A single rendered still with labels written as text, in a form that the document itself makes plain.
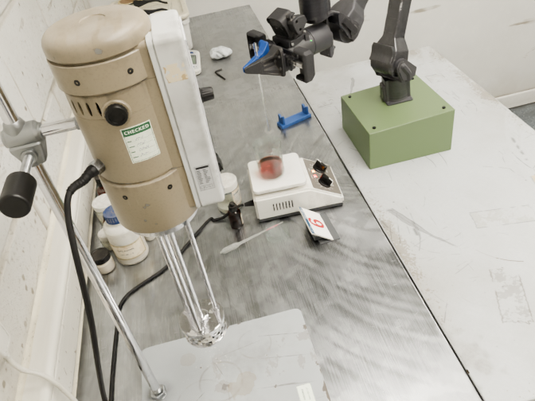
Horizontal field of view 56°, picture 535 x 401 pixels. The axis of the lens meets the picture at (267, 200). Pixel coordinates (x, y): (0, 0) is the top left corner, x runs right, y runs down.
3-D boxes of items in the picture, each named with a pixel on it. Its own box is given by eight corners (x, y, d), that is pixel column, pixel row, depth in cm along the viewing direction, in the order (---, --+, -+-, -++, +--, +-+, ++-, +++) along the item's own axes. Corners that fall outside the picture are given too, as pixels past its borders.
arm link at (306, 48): (279, 46, 111) (275, 18, 107) (338, 69, 98) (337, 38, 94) (249, 60, 107) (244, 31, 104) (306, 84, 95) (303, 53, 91)
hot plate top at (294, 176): (297, 154, 119) (296, 151, 119) (307, 184, 110) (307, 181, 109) (247, 165, 119) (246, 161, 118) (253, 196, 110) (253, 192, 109)
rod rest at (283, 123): (305, 112, 149) (304, 101, 147) (311, 117, 147) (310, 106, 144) (276, 125, 146) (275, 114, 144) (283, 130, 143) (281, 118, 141)
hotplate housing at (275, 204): (330, 173, 125) (328, 146, 120) (345, 206, 115) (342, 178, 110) (242, 191, 124) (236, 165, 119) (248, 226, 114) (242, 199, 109)
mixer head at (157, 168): (232, 173, 66) (186, -18, 51) (246, 227, 58) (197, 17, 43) (122, 200, 65) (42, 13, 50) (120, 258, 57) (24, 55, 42)
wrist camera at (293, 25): (290, 33, 103) (284, 0, 99) (314, 40, 98) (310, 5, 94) (267, 44, 101) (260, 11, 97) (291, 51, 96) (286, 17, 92)
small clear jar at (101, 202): (129, 217, 123) (120, 196, 119) (111, 231, 120) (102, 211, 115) (114, 210, 126) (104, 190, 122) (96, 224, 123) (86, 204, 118)
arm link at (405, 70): (390, 68, 128) (388, 44, 124) (419, 75, 122) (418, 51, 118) (372, 79, 125) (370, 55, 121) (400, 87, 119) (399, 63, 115)
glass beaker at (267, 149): (255, 170, 116) (249, 139, 111) (282, 163, 117) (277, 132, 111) (262, 188, 111) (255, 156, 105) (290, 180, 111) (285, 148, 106)
